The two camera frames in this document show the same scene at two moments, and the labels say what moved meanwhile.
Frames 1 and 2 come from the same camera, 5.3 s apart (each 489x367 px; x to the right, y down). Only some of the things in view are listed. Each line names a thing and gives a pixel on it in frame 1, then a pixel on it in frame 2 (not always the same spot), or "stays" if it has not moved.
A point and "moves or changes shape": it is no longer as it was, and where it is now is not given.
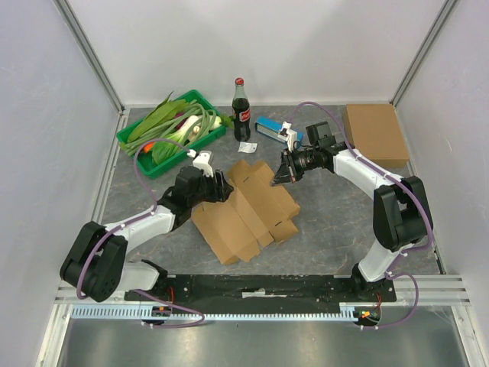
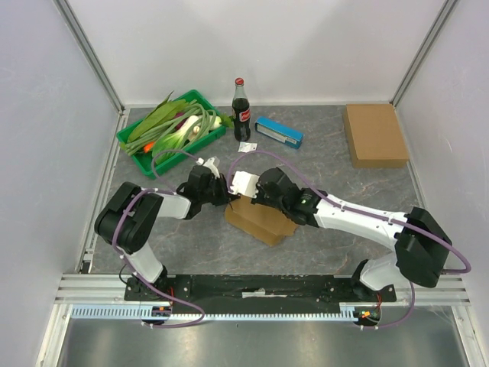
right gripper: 290,165 to 260,192
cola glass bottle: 241,111 stays
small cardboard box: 257,213 moves or changes shape
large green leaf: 163,112 stays
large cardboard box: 375,130 stays
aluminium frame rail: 85,47 stays
